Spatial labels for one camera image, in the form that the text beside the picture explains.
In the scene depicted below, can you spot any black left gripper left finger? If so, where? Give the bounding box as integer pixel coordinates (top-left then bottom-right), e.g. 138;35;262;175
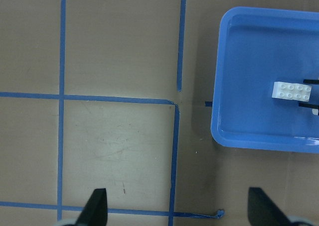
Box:
74;188;108;226

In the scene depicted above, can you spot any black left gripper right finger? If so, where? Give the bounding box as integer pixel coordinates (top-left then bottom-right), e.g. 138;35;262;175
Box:
248;187;299;226

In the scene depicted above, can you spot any blue plastic tray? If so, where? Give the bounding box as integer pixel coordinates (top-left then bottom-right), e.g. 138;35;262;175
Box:
211;7;319;153

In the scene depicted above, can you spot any white block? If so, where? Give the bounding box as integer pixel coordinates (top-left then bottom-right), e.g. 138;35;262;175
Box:
272;82;296;100

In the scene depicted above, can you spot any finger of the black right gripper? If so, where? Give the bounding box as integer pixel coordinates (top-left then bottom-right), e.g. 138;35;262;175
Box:
303;79;319;85
299;102;319;110

